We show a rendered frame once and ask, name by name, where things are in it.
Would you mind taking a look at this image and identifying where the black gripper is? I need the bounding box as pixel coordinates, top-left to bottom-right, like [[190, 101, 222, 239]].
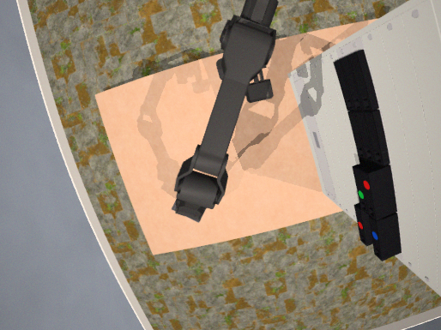
[[246, 70, 274, 103]]

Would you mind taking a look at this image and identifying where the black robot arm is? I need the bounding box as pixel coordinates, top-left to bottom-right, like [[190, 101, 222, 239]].
[[174, 0, 279, 221]]

